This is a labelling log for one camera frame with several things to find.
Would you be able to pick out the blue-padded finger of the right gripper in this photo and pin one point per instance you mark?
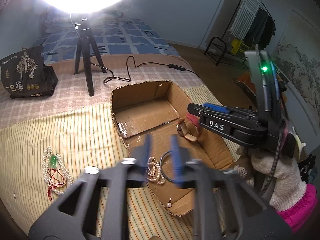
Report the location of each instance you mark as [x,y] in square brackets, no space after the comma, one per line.
[217,108]

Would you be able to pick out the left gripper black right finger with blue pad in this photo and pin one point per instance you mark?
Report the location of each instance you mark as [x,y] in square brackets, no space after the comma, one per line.
[184,173]

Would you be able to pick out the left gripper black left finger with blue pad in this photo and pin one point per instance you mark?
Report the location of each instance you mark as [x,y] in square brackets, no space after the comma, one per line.
[140,157]

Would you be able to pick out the dark metal bangle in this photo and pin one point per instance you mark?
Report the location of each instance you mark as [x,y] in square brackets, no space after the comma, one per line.
[165,165]

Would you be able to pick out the pink sleeve forearm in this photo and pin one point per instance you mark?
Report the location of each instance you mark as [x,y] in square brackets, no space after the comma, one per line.
[297,215]

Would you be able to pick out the right hand in knit glove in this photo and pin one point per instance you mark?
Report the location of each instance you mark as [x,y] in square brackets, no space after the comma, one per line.
[289,187]

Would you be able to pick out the yellow black box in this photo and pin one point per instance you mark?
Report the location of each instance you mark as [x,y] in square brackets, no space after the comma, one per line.
[238,47]

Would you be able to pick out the brown cardboard box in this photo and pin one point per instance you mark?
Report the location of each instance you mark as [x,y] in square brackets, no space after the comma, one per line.
[155,108]

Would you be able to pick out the black clothes rack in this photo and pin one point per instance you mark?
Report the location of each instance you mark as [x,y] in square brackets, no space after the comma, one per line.
[250,22]

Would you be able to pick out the yellow striped cloth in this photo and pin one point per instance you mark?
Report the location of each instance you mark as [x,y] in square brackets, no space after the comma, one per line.
[40,157]

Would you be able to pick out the pink checked bed sheet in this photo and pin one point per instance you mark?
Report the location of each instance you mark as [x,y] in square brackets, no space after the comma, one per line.
[71,91]

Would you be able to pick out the black mini tripod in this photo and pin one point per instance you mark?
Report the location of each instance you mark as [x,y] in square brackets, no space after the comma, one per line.
[85,43]

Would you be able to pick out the black printed snack bag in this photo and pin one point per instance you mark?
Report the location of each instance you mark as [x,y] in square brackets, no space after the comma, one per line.
[24,74]

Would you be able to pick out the blue patterned blanket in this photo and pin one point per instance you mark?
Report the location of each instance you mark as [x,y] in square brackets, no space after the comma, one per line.
[128,36]

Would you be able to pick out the camera mount with green light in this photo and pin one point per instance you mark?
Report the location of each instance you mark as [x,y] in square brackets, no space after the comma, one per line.
[263,76]

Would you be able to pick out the landscape wall painting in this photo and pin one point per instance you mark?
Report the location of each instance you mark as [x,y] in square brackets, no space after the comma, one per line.
[297,56]

